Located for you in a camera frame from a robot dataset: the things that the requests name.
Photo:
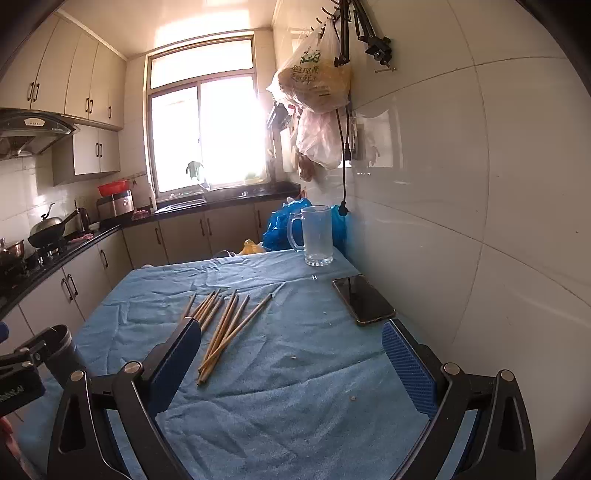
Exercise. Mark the lower kitchen cabinets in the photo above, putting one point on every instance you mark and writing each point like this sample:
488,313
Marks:
68,287

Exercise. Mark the black smartphone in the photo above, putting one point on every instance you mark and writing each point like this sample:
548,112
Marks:
365,302

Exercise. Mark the steel pot with lid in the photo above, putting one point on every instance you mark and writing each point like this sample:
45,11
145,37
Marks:
11,255

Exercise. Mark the black wok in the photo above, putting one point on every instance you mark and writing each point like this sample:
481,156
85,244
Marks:
49,230

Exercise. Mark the clear glass beer mug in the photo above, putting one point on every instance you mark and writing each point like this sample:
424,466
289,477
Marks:
316,226

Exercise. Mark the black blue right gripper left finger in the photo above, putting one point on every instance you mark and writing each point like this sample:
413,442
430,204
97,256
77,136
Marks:
83,445

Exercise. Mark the pink plastic bag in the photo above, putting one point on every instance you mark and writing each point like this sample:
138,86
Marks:
318,138

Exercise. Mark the black utensil holder cup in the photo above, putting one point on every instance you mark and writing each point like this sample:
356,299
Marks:
55,348

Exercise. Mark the range hood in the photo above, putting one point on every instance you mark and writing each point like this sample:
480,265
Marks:
30,132

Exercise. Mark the wooden chopstick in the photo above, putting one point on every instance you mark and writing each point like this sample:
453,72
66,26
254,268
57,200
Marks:
233,320
234,332
187,309
220,328
210,312
204,304

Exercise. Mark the blue towel table cloth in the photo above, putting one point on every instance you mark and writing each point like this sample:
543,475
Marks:
301,393

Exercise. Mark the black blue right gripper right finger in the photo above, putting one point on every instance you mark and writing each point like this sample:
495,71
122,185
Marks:
480,420

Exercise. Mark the blue plastic bag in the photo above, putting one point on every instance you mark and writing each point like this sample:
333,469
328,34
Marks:
275,237

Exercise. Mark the yellow white plastic bag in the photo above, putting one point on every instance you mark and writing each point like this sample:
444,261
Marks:
314,77

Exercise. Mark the upper wall cabinets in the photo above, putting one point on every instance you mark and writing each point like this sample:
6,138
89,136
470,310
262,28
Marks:
63,69

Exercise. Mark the red basin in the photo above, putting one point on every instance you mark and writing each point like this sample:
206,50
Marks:
113,188

